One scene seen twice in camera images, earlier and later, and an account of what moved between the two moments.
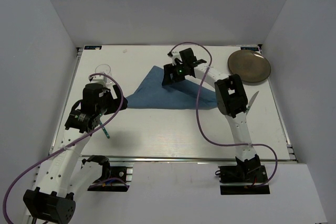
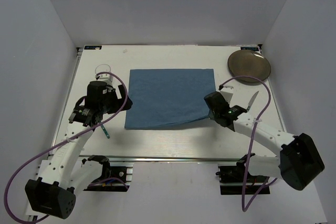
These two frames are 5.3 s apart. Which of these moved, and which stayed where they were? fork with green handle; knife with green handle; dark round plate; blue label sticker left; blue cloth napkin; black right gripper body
Moved: black right gripper body; blue cloth napkin
Stayed: dark round plate; fork with green handle; knife with green handle; blue label sticker left
